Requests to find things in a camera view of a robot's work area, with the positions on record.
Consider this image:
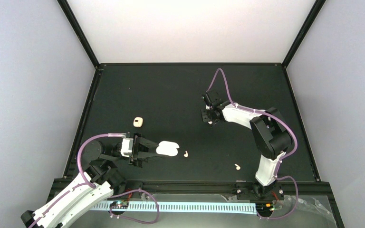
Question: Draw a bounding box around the white earbuds charging case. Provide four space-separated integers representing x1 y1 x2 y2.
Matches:
156 141 180 157

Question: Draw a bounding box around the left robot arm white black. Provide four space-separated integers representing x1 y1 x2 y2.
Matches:
21 133 180 228

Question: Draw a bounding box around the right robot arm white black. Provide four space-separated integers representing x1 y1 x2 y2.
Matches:
201 90 297 199

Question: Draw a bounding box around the beige small earbuds case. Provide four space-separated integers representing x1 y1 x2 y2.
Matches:
133 117 144 128

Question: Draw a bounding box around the left circuit board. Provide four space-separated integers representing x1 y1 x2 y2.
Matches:
110 201 129 209

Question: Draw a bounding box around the circuit board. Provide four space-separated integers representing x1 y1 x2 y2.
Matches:
256 203 282 211
110 201 129 209

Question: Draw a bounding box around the right circuit board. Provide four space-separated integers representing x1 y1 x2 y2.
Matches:
256 203 282 211

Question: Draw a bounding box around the clear plastic sheet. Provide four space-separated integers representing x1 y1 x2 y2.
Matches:
220 195 337 228

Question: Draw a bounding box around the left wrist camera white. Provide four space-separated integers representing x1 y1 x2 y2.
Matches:
120 138 134 157

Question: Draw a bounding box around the black front aluminium rail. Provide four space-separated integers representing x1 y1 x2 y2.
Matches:
50 179 332 202

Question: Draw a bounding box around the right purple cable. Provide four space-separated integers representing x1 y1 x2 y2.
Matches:
207 68 299 220

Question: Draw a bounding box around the light blue slotted cable duct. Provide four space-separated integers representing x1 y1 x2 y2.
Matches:
92 201 257 215

